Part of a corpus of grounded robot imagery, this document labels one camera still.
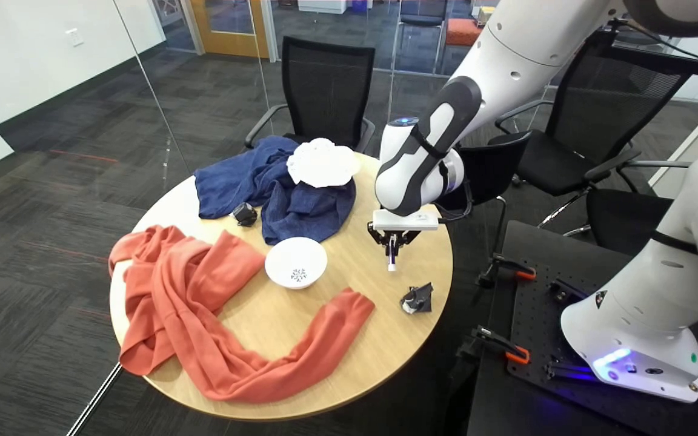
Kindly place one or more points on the purple white Expo marker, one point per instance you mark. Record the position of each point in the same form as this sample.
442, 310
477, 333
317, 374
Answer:
393, 265

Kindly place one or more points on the orange black bar clamp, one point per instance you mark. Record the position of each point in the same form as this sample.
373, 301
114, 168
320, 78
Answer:
497, 347
510, 269

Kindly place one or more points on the white bowl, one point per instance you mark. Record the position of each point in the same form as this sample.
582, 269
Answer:
297, 261

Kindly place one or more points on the orange cloth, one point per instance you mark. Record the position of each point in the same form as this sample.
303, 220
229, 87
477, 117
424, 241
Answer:
205, 316

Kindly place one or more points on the small dark round object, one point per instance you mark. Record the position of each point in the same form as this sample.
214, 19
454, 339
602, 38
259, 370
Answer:
245, 214

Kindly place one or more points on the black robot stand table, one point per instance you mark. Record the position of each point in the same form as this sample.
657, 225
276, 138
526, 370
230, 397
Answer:
496, 403

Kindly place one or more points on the black mesh office chair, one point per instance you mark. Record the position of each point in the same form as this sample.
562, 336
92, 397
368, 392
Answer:
325, 87
607, 111

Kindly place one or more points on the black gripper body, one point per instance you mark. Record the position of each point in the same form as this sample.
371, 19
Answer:
397, 232

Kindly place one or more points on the white wall outlet plate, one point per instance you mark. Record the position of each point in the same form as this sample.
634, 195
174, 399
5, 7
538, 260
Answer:
73, 36

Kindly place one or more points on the white paper doily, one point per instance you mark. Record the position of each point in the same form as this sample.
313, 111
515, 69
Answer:
324, 160

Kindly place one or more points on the orange upholstered seat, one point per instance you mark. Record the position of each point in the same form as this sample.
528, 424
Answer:
463, 32

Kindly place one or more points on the blue denim cloth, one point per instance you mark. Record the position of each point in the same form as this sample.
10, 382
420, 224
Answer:
301, 208

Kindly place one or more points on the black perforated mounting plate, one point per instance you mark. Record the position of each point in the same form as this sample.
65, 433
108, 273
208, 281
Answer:
543, 323

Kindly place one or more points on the wooden door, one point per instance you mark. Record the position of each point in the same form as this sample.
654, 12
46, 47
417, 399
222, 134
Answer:
229, 28

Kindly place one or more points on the black binder clip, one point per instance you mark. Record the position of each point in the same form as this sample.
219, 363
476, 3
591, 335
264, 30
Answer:
417, 299

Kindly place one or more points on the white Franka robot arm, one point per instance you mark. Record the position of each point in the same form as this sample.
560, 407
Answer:
648, 306

